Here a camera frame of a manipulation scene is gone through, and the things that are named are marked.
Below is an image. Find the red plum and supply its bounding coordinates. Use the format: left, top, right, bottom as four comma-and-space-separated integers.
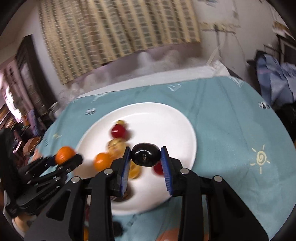
153, 161, 164, 175
111, 124, 127, 139

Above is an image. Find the yellow orange fruit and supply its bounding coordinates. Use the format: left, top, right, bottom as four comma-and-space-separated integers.
128, 161, 142, 180

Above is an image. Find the large orange tangerine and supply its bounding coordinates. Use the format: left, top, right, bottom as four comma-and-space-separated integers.
55, 146, 76, 165

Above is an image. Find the tan round fruit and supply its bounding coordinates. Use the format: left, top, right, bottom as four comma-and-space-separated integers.
107, 138, 127, 159

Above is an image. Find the dark plum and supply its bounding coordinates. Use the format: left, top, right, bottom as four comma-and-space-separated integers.
130, 143, 161, 167
112, 221, 123, 237

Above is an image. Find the dark wrinkled passion fruit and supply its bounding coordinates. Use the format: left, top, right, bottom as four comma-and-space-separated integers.
111, 185, 133, 202

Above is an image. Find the small orange tangerine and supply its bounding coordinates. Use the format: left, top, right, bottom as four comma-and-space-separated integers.
93, 153, 113, 172

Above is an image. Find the small yellow fruit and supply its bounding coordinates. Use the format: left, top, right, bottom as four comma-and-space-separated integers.
116, 120, 126, 126

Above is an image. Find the person left hand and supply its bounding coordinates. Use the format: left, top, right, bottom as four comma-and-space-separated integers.
12, 213, 37, 237

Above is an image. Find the white oval plate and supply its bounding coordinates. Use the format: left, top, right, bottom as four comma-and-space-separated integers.
73, 102, 197, 215

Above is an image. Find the dark framed painting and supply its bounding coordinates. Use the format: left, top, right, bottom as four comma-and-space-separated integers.
16, 35, 57, 116

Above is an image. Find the checkered beige curtain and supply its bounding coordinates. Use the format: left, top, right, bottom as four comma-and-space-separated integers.
38, 1, 200, 85

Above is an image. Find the blue clothes pile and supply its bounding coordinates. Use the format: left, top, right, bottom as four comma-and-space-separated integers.
256, 54, 295, 107

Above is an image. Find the white power cable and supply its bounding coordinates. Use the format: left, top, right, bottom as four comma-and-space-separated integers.
206, 31, 226, 67

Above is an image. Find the wall power strip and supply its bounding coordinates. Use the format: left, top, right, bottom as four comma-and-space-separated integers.
199, 22, 241, 33

